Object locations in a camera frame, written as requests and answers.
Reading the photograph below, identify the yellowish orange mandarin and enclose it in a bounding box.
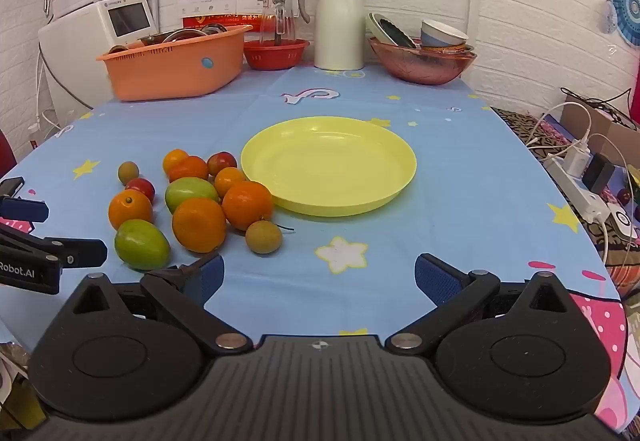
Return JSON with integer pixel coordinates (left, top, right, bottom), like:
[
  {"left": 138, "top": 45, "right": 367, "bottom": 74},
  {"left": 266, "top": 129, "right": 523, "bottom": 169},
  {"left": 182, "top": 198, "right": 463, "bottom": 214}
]
[{"left": 162, "top": 148, "right": 190, "bottom": 174}]

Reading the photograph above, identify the white blue ceramic bowl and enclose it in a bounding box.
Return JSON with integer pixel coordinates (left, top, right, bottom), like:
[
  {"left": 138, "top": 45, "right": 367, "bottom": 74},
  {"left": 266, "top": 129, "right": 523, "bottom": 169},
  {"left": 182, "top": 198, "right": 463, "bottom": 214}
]
[{"left": 420, "top": 19, "right": 469, "bottom": 50}]

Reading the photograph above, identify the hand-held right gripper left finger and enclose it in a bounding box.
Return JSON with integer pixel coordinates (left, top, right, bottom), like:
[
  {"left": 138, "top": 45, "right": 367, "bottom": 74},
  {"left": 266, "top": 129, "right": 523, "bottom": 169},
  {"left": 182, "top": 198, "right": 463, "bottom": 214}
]
[{"left": 65, "top": 252, "right": 253, "bottom": 356}]

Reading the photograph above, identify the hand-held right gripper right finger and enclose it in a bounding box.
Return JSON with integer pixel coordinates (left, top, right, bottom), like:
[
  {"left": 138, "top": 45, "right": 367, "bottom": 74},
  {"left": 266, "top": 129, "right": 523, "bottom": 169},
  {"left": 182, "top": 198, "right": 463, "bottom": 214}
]
[{"left": 386, "top": 252, "right": 576, "bottom": 354}]

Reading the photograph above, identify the white power strip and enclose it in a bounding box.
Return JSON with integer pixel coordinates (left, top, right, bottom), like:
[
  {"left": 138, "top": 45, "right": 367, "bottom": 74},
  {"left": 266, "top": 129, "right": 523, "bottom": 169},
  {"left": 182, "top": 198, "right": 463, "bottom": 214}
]
[{"left": 542, "top": 156, "right": 608, "bottom": 222}]

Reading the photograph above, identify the yellow plastic plate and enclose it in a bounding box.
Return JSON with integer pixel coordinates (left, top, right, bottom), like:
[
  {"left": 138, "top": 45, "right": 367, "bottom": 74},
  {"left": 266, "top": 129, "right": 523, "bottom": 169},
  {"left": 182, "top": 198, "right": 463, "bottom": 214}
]
[{"left": 240, "top": 116, "right": 418, "bottom": 217}]

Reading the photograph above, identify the reddish orange mandarin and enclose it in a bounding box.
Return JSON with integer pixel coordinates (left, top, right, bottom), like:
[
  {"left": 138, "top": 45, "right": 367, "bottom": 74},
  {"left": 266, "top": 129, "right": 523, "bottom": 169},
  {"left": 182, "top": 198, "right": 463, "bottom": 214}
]
[{"left": 169, "top": 156, "right": 209, "bottom": 183}]

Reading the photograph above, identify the dark red object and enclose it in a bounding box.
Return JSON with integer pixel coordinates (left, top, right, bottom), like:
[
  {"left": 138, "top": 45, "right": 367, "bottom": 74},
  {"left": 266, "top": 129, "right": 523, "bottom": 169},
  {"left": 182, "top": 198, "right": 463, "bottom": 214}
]
[{"left": 0, "top": 128, "right": 16, "bottom": 175}]

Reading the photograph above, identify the pale green dish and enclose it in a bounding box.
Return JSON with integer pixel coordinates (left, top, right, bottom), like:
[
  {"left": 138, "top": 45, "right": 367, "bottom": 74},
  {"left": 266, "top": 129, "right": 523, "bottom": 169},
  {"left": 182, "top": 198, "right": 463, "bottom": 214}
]
[{"left": 366, "top": 12, "right": 418, "bottom": 49}]

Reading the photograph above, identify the orange plastic basket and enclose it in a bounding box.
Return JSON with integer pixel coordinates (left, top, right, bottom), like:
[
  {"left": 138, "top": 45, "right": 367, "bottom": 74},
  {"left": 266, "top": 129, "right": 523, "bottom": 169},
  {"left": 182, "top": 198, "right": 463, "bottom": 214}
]
[{"left": 96, "top": 24, "right": 253, "bottom": 102}]

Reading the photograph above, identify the black power adapter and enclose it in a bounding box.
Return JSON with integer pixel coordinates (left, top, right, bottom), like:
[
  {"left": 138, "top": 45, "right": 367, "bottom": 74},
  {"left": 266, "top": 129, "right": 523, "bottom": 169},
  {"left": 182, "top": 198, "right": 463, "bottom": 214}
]
[{"left": 582, "top": 154, "right": 616, "bottom": 194}]

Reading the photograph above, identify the small orange mandarin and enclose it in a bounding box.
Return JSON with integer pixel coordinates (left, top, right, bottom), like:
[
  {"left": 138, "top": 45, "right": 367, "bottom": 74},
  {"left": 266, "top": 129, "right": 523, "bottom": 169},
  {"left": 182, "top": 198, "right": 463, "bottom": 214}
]
[{"left": 214, "top": 167, "right": 247, "bottom": 198}]

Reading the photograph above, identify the pink glass bowl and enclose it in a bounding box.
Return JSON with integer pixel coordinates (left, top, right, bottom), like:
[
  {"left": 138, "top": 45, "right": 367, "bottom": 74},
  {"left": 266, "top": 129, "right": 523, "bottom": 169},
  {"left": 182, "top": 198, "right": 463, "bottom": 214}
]
[{"left": 369, "top": 37, "right": 477, "bottom": 85}]

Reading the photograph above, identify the dull green mango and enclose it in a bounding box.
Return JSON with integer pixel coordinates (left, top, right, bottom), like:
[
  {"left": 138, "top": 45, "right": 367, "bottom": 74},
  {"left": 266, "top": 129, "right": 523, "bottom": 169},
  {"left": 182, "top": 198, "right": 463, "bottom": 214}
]
[{"left": 165, "top": 176, "right": 220, "bottom": 214}]

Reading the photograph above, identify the cardboard box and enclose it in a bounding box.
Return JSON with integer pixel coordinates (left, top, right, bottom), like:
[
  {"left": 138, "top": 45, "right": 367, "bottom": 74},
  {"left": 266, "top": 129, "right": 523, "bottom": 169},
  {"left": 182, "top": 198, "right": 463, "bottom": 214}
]
[{"left": 559, "top": 94, "right": 640, "bottom": 162}]

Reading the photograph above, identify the brown longan with stem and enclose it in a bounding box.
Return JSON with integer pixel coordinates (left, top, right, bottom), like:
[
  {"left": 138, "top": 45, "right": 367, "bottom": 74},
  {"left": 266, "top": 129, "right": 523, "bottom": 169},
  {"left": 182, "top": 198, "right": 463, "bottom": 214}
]
[{"left": 245, "top": 220, "right": 296, "bottom": 255}]

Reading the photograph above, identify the white thermos jug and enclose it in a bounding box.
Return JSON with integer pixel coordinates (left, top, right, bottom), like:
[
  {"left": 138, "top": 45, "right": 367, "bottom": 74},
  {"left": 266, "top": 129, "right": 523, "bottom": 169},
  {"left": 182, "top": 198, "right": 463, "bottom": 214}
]
[{"left": 298, "top": 0, "right": 366, "bottom": 71}]

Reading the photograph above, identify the orange mandarin with stem dot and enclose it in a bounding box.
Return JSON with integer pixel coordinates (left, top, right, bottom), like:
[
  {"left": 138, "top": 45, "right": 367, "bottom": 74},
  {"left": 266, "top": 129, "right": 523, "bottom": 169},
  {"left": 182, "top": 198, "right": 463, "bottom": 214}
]
[{"left": 108, "top": 189, "right": 154, "bottom": 231}]

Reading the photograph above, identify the blue round wall ornament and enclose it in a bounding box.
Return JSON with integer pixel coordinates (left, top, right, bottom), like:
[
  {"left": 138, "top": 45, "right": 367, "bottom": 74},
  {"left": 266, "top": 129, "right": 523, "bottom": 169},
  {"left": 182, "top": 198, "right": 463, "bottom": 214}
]
[{"left": 611, "top": 0, "right": 640, "bottom": 47}]

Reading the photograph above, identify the red apple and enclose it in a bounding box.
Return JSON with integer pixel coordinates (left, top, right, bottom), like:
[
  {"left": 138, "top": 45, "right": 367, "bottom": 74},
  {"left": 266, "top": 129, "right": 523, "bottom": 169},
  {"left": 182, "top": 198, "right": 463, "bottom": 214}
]
[
  {"left": 125, "top": 178, "right": 156, "bottom": 203},
  {"left": 207, "top": 151, "right": 238, "bottom": 177}
]

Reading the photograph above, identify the green apple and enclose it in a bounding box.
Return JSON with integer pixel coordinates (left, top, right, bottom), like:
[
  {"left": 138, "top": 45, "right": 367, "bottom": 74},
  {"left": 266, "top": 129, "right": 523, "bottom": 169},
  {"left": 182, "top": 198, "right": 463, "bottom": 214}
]
[{"left": 114, "top": 220, "right": 172, "bottom": 271}]

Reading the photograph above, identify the steel bowl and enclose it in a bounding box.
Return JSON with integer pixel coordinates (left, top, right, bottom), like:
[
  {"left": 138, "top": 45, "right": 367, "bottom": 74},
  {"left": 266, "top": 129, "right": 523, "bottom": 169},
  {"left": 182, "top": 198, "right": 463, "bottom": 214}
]
[{"left": 165, "top": 26, "right": 208, "bottom": 43}]

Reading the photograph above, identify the blue printed tablecloth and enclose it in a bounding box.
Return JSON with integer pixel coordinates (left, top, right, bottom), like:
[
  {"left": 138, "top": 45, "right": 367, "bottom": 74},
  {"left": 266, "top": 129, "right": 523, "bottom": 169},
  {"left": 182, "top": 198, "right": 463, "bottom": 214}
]
[{"left": 0, "top": 64, "right": 629, "bottom": 434}]

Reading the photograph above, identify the white appliance with screen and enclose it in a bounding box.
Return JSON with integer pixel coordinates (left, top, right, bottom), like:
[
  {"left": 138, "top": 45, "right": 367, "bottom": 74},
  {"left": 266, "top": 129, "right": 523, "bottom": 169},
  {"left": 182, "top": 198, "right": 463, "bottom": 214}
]
[{"left": 39, "top": 0, "right": 160, "bottom": 122}]

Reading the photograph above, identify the glass jar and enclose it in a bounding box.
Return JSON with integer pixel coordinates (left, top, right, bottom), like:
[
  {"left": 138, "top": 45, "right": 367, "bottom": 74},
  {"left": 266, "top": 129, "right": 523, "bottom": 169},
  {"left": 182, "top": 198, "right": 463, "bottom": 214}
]
[{"left": 259, "top": 0, "right": 301, "bottom": 46}]

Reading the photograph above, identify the red plastic colander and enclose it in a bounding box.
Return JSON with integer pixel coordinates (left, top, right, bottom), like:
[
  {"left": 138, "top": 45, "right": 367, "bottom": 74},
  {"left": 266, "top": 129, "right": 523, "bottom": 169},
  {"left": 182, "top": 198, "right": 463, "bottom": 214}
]
[{"left": 243, "top": 39, "right": 311, "bottom": 71}]

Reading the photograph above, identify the small white round device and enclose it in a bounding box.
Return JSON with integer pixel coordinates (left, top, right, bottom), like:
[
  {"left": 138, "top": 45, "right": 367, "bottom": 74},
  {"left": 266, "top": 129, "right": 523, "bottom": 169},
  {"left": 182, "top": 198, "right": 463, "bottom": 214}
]
[{"left": 607, "top": 206, "right": 638, "bottom": 242}]

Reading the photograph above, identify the white charger cable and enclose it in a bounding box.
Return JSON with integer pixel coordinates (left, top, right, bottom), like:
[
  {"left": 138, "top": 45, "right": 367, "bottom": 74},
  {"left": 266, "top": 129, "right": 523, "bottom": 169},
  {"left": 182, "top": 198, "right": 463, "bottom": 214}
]
[{"left": 527, "top": 102, "right": 593, "bottom": 149}]

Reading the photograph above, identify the white charger plug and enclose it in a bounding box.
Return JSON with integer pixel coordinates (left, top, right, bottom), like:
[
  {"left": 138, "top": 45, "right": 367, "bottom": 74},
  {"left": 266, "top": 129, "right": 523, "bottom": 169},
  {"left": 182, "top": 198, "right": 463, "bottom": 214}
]
[{"left": 565, "top": 141, "right": 592, "bottom": 177}]

